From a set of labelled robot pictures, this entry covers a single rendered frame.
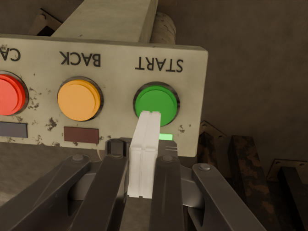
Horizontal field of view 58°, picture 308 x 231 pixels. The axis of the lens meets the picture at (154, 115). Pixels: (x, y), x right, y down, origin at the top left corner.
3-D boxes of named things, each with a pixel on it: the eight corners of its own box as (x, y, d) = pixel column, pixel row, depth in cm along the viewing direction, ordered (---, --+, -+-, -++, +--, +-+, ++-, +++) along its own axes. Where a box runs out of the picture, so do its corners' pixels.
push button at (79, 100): (102, 117, 29) (98, 123, 27) (64, 114, 29) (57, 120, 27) (102, 79, 27) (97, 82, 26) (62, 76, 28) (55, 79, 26)
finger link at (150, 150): (143, 149, 14) (157, 150, 14) (151, 110, 21) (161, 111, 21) (140, 198, 15) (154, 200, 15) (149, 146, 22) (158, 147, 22)
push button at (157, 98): (175, 123, 28) (175, 129, 27) (136, 119, 29) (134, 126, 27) (178, 84, 27) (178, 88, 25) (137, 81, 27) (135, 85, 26)
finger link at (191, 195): (154, 179, 13) (217, 184, 13) (158, 138, 18) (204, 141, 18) (152, 206, 14) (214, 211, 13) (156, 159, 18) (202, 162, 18)
